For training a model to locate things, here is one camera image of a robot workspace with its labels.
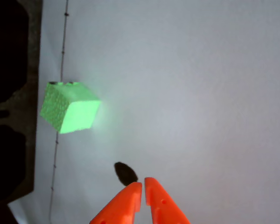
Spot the dark frame with openings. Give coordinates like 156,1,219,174
0,0,43,206

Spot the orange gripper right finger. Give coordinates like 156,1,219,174
144,177,191,224

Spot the white paper sheet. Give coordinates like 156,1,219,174
7,0,280,224

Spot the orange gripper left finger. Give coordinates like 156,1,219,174
89,182,143,224

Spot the green foam block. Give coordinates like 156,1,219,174
40,81,101,135

